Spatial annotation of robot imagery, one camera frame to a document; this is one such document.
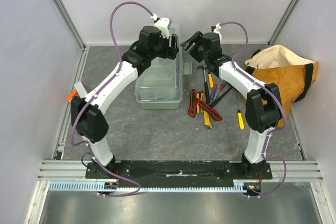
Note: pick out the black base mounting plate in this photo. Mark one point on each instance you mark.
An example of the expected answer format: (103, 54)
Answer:
(188, 173)

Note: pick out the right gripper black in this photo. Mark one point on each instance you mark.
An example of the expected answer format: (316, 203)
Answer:
(196, 48)

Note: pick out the hammer black handle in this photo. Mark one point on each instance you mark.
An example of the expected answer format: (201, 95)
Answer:
(206, 89)

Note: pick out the orange screw box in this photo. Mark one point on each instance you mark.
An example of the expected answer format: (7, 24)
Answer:
(73, 94)

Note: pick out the blue grey cable duct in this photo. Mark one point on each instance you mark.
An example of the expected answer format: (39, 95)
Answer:
(104, 187)

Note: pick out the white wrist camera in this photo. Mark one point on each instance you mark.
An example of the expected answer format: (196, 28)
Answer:
(216, 29)
(163, 24)

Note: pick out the yellow black utility knife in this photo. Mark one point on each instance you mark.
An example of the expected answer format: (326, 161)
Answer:
(199, 96)
(207, 121)

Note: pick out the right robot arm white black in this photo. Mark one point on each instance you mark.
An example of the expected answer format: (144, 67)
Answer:
(263, 103)

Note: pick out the clear plastic screw box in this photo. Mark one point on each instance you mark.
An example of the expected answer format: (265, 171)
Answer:
(80, 88)

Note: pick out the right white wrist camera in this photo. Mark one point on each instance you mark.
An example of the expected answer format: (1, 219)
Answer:
(216, 29)

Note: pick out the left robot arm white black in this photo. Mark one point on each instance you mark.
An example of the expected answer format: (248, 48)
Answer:
(87, 112)

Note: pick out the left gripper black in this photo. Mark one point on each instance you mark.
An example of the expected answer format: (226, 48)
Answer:
(170, 53)

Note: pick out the black long tool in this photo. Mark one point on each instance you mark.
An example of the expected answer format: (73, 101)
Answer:
(218, 99)

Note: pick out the mustard canvas tote bag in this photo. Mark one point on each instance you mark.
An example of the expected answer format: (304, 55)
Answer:
(293, 74)

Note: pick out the yellow handle screwdriver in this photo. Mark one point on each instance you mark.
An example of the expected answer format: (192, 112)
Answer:
(240, 118)
(210, 79)

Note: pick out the aluminium rail frame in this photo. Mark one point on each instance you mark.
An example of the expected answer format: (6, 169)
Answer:
(282, 172)

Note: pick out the yellow handle screwdriver upper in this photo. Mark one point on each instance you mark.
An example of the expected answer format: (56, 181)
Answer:
(210, 79)

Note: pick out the yellow handle screwdriver lower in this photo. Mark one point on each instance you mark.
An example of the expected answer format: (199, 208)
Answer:
(240, 118)

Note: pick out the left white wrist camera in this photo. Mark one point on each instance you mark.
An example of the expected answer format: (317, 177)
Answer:
(163, 24)

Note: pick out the green translucent tool box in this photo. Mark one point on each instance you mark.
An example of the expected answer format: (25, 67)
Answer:
(160, 87)

